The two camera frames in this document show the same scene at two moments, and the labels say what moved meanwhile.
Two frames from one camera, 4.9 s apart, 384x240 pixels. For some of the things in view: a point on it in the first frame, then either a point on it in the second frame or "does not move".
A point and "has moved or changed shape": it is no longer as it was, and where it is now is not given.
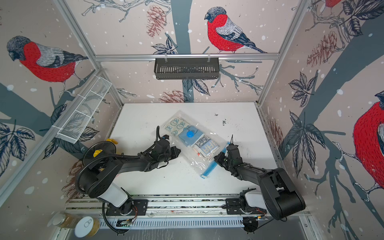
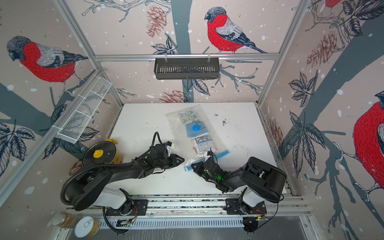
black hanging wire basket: (186, 68) does not move
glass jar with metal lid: (65, 220) does not move
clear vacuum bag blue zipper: (199, 145) has moved or changed shape
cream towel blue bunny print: (175, 125) → (187, 116)
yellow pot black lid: (100, 148) does not move
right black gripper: (219, 160) → (198, 169)
